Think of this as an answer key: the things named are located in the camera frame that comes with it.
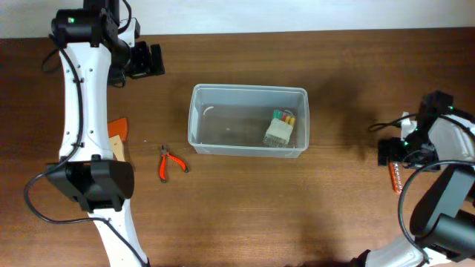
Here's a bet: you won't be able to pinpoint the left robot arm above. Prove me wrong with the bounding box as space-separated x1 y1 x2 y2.
46 0 165 266

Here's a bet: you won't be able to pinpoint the orange bit holder strip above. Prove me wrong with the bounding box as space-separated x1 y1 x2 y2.
388 162 403 194

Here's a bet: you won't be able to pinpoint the pack of coloured markers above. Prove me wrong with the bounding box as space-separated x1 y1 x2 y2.
263 110 296 148

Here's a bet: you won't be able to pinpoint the clear plastic container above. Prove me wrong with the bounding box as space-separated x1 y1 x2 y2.
188 84 310 158

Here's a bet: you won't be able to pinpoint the red handled cutting pliers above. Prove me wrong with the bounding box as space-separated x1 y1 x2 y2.
159 145 189 183

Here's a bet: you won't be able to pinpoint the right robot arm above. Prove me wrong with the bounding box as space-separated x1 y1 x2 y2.
349 91 474 267

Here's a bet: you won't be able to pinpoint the orange scraper wooden handle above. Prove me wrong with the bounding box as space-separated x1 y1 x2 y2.
108 117 128 162

